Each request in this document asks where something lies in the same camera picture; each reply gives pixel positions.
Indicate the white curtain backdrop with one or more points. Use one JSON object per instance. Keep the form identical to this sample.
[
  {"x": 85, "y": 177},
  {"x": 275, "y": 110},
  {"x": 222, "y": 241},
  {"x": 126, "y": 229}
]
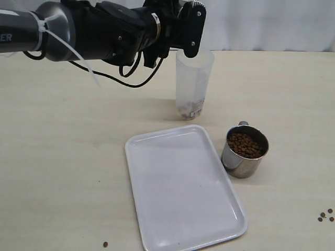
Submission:
[{"x": 269, "y": 25}]

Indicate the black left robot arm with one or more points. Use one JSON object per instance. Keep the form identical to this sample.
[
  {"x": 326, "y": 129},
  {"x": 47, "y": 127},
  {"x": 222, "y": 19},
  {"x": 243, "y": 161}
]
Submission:
[{"x": 70, "y": 30}]

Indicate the white plastic tray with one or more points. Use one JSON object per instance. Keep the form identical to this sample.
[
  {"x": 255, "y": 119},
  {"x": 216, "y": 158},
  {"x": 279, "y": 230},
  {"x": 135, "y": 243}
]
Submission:
[{"x": 183, "y": 197}]

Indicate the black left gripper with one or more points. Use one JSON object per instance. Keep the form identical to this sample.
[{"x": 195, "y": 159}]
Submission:
[{"x": 181, "y": 27}]

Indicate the tall translucent plastic container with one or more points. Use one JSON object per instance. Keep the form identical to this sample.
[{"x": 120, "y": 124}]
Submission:
[{"x": 192, "y": 78}]

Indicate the right steel mug with kibble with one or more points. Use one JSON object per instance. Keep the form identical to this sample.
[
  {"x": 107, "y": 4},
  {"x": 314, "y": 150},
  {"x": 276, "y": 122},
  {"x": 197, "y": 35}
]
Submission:
[{"x": 244, "y": 148}]

